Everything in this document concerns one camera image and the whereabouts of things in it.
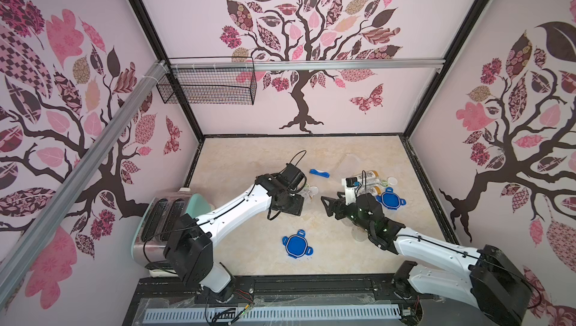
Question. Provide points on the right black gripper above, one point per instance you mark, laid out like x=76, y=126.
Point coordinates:
x=344, y=209

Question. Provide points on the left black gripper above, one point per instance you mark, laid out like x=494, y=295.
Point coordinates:
x=295, y=207

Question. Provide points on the blue lid toiletry container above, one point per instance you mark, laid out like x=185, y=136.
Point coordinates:
x=349, y=166
x=309, y=192

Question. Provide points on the detached blue container lid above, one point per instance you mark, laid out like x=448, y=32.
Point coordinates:
x=390, y=200

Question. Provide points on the small white round cap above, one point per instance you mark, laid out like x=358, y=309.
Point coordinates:
x=392, y=181

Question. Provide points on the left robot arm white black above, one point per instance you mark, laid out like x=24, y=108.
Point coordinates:
x=191, y=242

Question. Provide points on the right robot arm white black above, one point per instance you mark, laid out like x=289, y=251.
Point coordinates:
x=484, y=278

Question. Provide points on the small corked glass jar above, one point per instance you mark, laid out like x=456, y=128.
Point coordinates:
x=360, y=235

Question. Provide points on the mint green silver toaster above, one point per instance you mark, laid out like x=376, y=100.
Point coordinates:
x=158, y=221

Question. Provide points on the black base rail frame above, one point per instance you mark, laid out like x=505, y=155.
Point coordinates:
x=305, y=290

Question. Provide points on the black wire basket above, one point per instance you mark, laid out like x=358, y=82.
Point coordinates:
x=209, y=81

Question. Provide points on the white slotted cable duct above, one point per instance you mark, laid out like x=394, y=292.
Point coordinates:
x=198, y=315

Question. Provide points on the back aluminium rail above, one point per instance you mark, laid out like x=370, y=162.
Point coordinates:
x=309, y=65

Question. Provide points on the aluminium rail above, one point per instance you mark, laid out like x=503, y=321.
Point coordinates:
x=19, y=260
x=309, y=65

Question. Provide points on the left aluminium rail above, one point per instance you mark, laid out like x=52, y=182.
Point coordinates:
x=19, y=260

